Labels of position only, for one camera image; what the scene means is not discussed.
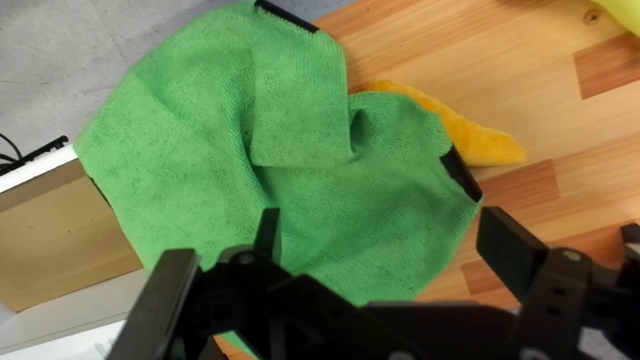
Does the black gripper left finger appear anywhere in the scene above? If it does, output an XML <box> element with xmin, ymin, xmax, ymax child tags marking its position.
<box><xmin>105</xmin><ymin>206</ymin><xmax>295</xmax><ymax>360</ymax></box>

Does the thin black cable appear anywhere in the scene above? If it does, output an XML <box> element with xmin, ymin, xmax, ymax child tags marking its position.
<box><xmin>0</xmin><ymin>132</ymin><xmax>71</xmax><ymax>176</ymax></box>

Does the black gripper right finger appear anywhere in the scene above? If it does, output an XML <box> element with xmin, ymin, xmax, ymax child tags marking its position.
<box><xmin>476</xmin><ymin>206</ymin><xmax>595</xmax><ymax>336</ymax></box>

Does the green microfibre cloth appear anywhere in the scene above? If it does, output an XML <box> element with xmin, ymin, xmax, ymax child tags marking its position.
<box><xmin>71</xmin><ymin>0</ymin><xmax>483</xmax><ymax>359</ymax></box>

